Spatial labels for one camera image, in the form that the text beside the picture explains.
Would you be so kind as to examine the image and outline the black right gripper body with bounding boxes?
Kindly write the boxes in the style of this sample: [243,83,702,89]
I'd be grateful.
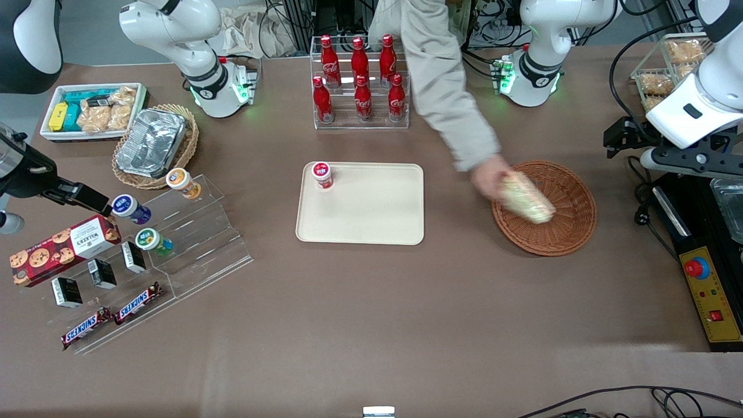
[0,123,59,199]

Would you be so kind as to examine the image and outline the sandwich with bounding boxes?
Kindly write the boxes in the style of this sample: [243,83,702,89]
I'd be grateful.
[500,171,556,225]

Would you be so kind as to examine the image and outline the beige sleeved person's forearm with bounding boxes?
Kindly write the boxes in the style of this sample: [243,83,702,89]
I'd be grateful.
[367,0,503,172]

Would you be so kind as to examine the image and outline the foil tray in machine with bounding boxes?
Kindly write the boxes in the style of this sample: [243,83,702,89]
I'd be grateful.
[711,177,743,244]

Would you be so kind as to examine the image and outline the round brown wicker basket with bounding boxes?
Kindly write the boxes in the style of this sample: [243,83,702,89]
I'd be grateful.
[492,161,597,257]

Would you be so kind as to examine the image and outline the oval light wicker basket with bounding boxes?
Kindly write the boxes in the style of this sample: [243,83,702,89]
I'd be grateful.
[112,104,200,190]

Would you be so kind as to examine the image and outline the beige plastic tray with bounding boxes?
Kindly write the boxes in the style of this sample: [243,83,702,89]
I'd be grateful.
[295,161,425,246]

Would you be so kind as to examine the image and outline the person's bare hand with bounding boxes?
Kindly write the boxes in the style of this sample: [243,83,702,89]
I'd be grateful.
[470,156,515,204]

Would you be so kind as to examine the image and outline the blue lid cup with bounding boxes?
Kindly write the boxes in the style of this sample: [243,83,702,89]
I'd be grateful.
[111,194,152,225]

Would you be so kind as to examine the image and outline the white plastic snack bin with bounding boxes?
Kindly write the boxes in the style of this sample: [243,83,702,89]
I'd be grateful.
[39,82,149,143]

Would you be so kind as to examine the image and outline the red Walkers cookie box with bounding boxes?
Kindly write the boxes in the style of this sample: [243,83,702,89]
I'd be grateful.
[9,215,122,287]

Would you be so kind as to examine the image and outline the yellow small box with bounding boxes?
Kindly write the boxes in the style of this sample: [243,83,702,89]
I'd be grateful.
[48,102,69,132]

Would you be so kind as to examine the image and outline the small black box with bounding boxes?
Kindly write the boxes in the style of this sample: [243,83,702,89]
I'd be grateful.
[52,277,83,308]
[88,259,117,290]
[121,242,147,274]

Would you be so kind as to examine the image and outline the green lid cup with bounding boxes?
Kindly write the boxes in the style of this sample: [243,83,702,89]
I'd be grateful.
[135,228,174,257]

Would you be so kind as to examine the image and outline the aluminium foil container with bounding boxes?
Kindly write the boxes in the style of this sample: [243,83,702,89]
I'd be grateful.
[116,108,187,179]

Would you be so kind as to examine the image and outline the teal long box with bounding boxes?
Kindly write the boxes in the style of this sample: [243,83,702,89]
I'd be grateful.
[64,88,117,105]

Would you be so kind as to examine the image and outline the orange lid cup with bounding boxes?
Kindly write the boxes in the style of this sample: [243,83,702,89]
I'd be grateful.
[166,168,202,200]

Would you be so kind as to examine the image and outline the Snickers bar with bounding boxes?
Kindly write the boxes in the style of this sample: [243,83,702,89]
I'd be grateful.
[114,282,163,325]
[61,308,114,351]

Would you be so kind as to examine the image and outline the clear acrylic step display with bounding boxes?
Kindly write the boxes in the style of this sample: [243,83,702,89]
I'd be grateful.
[45,174,254,355]

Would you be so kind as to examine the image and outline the black sealing machine yellow panel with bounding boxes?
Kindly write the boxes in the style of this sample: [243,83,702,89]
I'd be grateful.
[653,171,743,353]

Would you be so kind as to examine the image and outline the red cola bottle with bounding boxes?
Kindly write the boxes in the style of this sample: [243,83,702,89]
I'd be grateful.
[351,37,370,79]
[380,34,399,88]
[354,75,373,122]
[388,73,406,122]
[320,35,341,88]
[313,76,334,123]

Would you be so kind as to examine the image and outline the beige crumpled cloth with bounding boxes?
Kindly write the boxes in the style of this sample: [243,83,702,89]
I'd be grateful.
[219,7,302,59]

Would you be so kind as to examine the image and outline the red lid yogurt cup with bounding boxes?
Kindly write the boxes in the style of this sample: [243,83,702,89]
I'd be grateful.
[312,161,334,190]

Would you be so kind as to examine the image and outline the clear acrylic bottle rack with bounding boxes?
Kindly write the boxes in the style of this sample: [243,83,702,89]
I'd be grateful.
[309,35,410,130]

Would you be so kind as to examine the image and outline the wire snack rack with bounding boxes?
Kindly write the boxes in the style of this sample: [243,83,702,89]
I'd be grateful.
[630,33,716,112]

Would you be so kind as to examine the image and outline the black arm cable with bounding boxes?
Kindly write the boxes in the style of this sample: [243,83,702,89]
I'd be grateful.
[609,17,706,125]

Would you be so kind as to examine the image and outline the black power cable with plug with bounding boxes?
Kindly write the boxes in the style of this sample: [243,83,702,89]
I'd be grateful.
[627,156,680,262]

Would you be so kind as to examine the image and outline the tangle of black cables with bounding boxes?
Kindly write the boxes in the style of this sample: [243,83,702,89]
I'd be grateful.
[464,0,529,50]

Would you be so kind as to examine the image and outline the thin black cable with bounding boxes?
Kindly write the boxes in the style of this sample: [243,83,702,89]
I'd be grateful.
[517,385,743,418]

